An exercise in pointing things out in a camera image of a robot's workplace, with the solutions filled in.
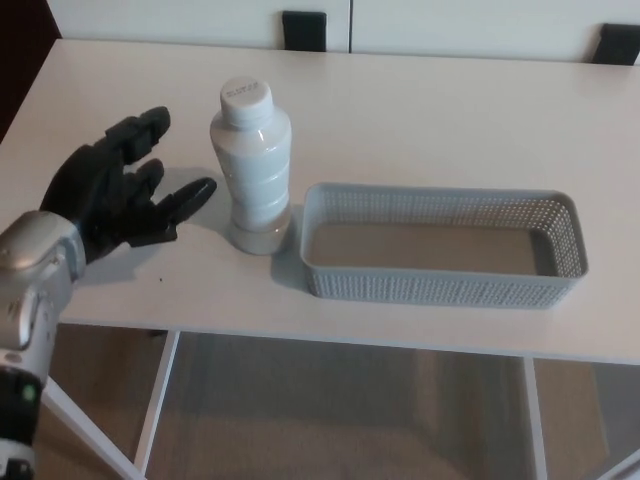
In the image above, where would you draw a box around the white plastic bottle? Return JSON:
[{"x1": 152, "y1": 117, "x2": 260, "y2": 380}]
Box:
[{"x1": 208, "y1": 75, "x2": 294, "y2": 257}]

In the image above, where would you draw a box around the dark maroon panel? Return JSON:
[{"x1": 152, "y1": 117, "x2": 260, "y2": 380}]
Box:
[{"x1": 0, "y1": 0, "x2": 64, "y2": 147}]

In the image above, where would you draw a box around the white desk leg frame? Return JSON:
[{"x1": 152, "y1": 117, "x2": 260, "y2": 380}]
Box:
[
  {"x1": 38, "y1": 327, "x2": 182, "y2": 480},
  {"x1": 522, "y1": 357, "x2": 640, "y2": 480}
]

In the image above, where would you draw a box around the black clamp left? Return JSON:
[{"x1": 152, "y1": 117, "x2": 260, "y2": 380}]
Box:
[{"x1": 281, "y1": 9, "x2": 329, "y2": 53}]

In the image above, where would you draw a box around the black clamp right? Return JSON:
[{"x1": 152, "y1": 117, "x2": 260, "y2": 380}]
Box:
[{"x1": 592, "y1": 22, "x2": 640, "y2": 67}]

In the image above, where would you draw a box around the grey perforated plastic basket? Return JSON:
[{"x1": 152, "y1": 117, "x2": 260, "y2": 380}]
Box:
[{"x1": 298, "y1": 182, "x2": 592, "y2": 312}]

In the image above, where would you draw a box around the black clamp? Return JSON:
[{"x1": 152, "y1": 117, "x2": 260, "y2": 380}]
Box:
[
  {"x1": 592, "y1": 22, "x2": 640, "y2": 67},
  {"x1": 281, "y1": 9, "x2": 329, "y2": 53}
]

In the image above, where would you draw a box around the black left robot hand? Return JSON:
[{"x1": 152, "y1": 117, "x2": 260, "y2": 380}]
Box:
[{"x1": 38, "y1": 105, "x2": 219, "y2": 266}]

